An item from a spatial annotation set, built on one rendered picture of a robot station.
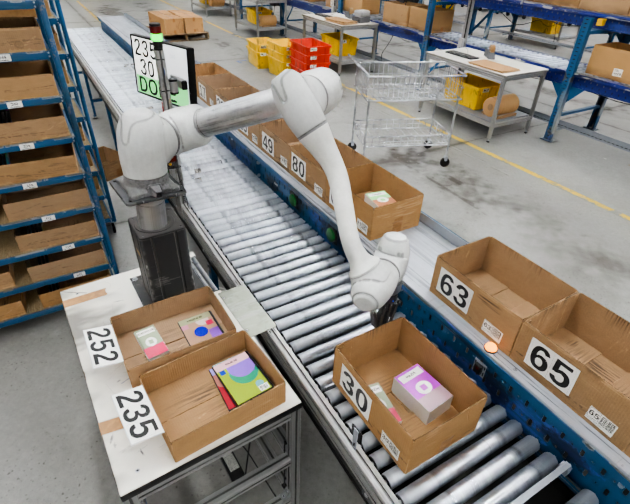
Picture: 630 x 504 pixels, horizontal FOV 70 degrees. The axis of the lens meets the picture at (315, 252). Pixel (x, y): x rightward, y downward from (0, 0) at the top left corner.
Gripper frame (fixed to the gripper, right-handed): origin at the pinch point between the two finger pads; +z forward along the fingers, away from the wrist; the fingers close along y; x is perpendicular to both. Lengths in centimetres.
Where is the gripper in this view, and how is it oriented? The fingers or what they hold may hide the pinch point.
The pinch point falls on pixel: (380, 331)
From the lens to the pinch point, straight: 167.1
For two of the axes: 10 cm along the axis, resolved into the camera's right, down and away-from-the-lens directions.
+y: -8.6, 2.7, -4.3
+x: 5.1, 5.1, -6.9
